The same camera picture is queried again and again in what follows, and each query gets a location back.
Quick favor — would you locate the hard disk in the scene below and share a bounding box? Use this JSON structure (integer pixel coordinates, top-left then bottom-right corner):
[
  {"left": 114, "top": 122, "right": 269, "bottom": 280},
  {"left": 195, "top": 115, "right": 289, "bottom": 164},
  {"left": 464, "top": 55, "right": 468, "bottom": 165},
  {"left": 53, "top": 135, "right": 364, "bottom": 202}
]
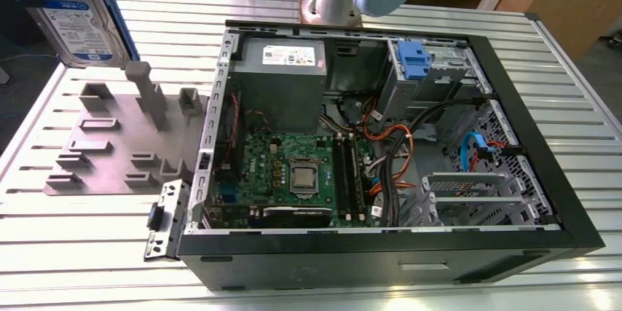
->
[{"left": 0, "top": 0, "right": 143, "bottom": 71}]

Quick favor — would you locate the blue data wire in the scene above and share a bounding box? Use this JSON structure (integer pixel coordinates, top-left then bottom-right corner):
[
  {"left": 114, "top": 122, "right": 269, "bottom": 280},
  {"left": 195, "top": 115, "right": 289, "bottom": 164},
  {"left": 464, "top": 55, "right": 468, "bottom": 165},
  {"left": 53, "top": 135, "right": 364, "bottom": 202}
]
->
[{"left": 459, "top": 130, "right": 488, "bottom": 174}]

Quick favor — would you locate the orange disk power wire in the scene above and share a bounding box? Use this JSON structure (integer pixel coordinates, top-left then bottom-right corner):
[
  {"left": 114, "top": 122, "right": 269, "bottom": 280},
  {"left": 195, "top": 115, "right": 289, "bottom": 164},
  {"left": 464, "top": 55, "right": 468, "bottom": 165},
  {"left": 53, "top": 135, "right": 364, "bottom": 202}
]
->
[{"left": 484, "top": 141, "right": 523, "bottom": 157}]

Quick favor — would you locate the metal disk bay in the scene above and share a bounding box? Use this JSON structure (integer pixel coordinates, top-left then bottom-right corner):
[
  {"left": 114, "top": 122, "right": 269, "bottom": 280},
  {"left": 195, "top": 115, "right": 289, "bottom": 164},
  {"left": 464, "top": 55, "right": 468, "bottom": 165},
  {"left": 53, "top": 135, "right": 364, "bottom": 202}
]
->
[{"left": 420, "top": 171, "right": 542, "bottom": 227}]

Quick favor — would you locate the grey parts rack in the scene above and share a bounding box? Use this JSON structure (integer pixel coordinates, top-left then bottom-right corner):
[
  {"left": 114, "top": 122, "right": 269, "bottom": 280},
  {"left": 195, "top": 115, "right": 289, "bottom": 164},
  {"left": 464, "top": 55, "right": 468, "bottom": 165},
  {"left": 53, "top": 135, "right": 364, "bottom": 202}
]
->
[{"left": 41, "top": 61, "right": 212, "bottom": 195}]

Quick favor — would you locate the grey power supply unit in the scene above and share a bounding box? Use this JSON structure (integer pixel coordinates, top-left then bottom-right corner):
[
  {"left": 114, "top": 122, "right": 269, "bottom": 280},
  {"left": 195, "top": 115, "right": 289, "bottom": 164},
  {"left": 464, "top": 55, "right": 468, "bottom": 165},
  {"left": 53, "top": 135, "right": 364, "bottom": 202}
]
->
[{"left": 231, "top": 36, "right": 327, "bottom": 133}]

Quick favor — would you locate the metal expansion slot retainer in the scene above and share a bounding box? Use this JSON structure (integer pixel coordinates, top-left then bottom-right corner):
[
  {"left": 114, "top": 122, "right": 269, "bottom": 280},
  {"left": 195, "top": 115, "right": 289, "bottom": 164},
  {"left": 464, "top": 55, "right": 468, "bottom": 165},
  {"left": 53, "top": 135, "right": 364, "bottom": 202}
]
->
[{"left": 144, "top": 178, "right": 191, "bottom": 261}]

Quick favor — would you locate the green motherboard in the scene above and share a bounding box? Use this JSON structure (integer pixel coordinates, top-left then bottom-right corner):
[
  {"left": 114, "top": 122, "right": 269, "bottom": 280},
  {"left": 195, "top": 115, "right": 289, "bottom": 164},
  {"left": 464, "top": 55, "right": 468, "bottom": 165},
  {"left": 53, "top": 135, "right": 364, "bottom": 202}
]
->
[{"left": 205, "top": 132, "right": 384, "bottom": 228}]

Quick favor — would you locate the CPU socket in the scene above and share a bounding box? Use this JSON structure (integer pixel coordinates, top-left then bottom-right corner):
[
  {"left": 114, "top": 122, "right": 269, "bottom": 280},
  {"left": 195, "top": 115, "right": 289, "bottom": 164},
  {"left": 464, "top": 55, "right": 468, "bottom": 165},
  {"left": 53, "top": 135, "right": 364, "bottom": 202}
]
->
[{"left": 285, "top": 157, "right": 325, "bottom": 201}]

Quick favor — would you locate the silver CPU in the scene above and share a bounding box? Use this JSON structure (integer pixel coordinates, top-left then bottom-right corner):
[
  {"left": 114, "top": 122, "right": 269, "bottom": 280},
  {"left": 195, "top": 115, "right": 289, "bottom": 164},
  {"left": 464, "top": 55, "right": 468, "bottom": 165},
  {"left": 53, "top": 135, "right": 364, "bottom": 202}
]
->
[{"left": 291, "top": 168, "right": 320, "bottom": 192}]

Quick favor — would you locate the black graphics card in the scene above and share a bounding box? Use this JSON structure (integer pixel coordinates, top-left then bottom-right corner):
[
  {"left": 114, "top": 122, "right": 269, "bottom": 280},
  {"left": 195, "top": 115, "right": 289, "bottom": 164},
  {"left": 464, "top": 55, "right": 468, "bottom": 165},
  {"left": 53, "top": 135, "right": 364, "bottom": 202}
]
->
[{"left": 247, "top": 205, "right": 336, "bottom": 230}]

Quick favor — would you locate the blue drive cage latch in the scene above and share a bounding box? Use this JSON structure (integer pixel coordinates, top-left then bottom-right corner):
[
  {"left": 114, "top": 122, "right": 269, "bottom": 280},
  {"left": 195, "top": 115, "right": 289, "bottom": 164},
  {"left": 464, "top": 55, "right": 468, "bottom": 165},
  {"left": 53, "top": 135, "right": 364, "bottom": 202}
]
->
[{"left": 395, "top": 40, "right": 432, "bottom": 81}]

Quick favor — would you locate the black RAM slot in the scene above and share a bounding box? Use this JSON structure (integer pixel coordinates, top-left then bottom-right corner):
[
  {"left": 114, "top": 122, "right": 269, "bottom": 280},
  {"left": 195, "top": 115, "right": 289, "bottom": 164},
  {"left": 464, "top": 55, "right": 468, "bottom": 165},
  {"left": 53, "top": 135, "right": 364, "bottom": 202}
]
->
[
  {"left": 332, "top": 134, "right": 352, "bottom": 221},
  {"left": 347, "top": 135, "right": 367, "bottom": 220}
]

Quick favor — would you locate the metal drive cage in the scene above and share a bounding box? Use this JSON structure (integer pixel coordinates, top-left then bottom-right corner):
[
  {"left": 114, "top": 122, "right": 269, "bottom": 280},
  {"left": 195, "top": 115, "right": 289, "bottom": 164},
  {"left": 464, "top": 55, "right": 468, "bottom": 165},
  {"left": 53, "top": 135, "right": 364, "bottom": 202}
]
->
[{"left": 377, "top": 36, "right": 492, "bottom": 132}]

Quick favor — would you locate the black open PC case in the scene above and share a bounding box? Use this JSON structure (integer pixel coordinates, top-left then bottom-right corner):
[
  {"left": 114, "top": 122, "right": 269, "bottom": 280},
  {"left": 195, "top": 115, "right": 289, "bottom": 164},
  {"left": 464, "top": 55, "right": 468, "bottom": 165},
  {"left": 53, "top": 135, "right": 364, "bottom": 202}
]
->
[{"left": 175, "top": 18, "right": 606, "bottom": 292}]

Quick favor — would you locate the black chair base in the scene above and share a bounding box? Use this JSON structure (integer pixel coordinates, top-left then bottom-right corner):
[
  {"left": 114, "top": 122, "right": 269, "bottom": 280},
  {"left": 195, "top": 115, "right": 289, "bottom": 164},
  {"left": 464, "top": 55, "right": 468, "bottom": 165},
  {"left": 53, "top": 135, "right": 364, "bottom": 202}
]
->
[{"left": 600, "top": 25, "right": 622, "bottom": 50}]

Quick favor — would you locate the orange power wire bundle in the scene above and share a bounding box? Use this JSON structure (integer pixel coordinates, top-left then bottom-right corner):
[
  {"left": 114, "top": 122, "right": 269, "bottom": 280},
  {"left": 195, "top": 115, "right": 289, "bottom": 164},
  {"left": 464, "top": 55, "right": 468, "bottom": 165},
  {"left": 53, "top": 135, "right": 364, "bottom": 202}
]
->
[{"left": 363, "top": 124, "right": 417, "bottom": 197}]

